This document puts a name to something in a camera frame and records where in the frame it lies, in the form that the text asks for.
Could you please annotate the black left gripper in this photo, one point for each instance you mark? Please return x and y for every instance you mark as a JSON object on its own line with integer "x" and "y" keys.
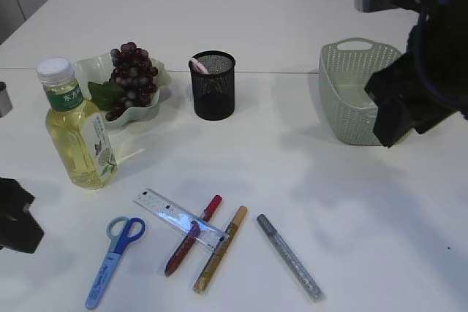
{"x": 21, "y": 234}

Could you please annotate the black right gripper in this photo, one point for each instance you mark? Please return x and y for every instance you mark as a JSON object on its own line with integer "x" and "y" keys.
{"x": 421, "y": 89}

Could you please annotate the yellow tea bottle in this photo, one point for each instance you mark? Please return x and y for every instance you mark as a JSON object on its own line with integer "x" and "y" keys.
{"x": 76, "y": 126}

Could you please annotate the purple grape bunch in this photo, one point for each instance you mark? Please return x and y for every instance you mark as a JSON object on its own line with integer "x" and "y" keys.
{"x": 130, "y": 84}

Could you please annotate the pink purple capped scissors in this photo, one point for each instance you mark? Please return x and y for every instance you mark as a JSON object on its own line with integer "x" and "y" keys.
{"x": 198, "y": 67}

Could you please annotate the clear plastic sheet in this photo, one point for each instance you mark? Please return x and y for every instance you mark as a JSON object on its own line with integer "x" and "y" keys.
{"x": 368, "y": 104}

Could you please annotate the green woven plastic basket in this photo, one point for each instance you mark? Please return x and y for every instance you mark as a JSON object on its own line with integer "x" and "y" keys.
{"x": 344, "y": 69}

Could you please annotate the red glitter pen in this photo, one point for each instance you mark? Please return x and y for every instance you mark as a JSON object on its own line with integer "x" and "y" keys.
{"x": 186, "y": 244}

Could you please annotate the pale green wavy plate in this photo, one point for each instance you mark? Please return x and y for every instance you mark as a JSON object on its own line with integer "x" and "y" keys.
{"x": 98, "y": 69}

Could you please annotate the gold glitter pen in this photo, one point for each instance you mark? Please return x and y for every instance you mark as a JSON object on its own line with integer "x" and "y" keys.
{"x": 219, "y": 252}

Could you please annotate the clear plastic ruler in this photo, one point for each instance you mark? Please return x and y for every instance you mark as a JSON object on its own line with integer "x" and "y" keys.
{"x": 181, "y": 219}

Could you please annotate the black mesh pen holder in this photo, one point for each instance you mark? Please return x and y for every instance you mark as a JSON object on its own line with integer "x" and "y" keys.
{"x": 214, "y": 94}

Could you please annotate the silver glitter pen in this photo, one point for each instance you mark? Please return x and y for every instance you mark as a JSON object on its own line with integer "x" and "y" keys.
{"x": 301, "y": 274}

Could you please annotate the blue capped scissors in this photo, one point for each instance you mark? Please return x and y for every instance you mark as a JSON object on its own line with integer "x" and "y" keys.
{"x": 121, "y": 231}

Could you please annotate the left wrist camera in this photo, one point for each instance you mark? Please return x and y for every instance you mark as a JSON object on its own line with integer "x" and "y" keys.
{"x": 5, "y": 102}

